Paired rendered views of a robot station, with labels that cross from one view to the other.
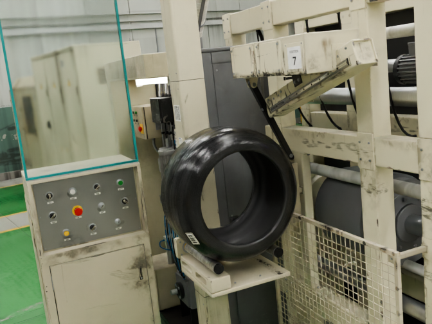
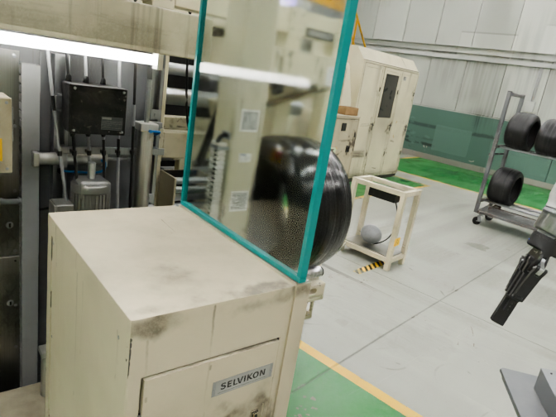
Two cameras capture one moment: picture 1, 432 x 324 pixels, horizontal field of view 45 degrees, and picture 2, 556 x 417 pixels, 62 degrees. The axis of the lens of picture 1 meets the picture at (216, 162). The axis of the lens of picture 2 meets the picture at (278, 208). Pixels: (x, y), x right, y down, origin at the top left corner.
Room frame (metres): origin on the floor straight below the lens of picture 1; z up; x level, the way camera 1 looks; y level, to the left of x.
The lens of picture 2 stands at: (2.75, 1.73, 1.68)
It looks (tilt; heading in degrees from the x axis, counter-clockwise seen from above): 16 degrees down; 253
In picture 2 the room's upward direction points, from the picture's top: 9 degrees clockwise
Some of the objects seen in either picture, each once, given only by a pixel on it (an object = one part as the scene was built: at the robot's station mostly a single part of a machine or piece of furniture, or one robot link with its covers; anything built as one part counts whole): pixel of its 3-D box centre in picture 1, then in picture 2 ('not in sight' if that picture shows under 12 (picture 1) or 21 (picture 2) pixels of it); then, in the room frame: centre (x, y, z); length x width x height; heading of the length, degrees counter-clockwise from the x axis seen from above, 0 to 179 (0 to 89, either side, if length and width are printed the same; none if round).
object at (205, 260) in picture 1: (202, 256); (289, 276); (2.14, 0.10, 0.90); 0.35 x 0.05 x 0.05; 23
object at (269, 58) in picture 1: (288, 56); not in sight; (2.20, -0.35, 1.71); 0.61 x 0.25 x 0.15; 23
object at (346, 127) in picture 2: not in sight; (320, 155); (0.24, -4.62, 0.62); 0.91 x 0.58 x 1.25; 33
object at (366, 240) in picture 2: not in sight; (378, 221); (0.40, -2.30, 0.40); 0.60 x 0.35 x 0.80; 123
